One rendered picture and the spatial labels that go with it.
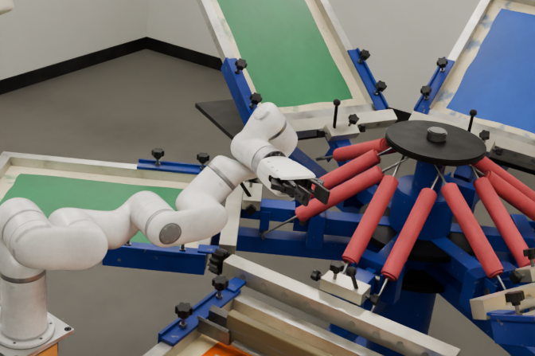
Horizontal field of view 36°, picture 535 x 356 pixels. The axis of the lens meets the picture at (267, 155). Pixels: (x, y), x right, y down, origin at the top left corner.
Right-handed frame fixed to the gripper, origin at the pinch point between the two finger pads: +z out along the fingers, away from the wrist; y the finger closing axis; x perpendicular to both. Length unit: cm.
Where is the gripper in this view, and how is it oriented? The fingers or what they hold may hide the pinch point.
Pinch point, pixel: (312, 195)
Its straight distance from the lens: 172.8
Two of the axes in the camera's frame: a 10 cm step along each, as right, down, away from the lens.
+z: 5.5, 4.0, -7.3
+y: -8.1, 0.3, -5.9
